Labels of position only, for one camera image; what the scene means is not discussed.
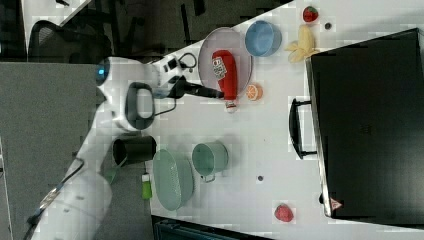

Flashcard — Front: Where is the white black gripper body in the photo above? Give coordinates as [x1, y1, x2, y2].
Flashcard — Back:
[153, 55, 185, 99]

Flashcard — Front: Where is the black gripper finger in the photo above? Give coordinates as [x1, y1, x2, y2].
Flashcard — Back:
[183, 82, 224, 99]

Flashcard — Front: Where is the red felt ketchup bottle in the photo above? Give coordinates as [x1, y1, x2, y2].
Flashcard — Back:
[212, 50, 238, 113]

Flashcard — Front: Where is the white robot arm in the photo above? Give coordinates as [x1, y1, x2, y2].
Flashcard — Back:
[24, 55, 224, 240]

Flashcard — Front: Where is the grey round plate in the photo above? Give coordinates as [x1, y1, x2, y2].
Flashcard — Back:
[197, 27, 253, 96]

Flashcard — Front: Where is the toy orange half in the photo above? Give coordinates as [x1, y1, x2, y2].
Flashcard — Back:
[246, 83, 263, 101]

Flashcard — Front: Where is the green metal cup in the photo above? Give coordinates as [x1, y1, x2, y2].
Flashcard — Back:
[192, 141, 229, 183]

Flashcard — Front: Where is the green perforated oval basket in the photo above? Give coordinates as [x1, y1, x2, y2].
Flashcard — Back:
[153, 149, 194, 211]

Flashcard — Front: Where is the blue bowl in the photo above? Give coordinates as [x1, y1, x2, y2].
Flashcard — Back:
[245, 20, 282, 57]

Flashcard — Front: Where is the green white marker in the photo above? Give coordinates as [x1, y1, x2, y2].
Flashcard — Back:
[142, 173, 152, 200]

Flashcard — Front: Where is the black mesh office chair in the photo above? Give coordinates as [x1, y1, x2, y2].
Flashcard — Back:
[28, 20, 112, 64]

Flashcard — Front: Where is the peeled toy banana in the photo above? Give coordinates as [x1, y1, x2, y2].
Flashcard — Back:
[285, 24, 318, 63]

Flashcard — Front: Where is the red toy strawberry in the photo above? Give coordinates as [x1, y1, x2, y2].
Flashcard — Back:
[302, 6, 319, 23]
[274, 204, 294, 222]

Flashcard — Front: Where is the black toaster oven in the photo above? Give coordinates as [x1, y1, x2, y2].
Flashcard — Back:
[305, 28, 424, 229]

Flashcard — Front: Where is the black cylinder mount lower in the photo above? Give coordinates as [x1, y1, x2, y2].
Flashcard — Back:
[112, 136, 157, 165]

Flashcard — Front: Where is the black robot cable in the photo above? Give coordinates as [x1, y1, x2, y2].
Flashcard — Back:
[23, 157, 85, 240]

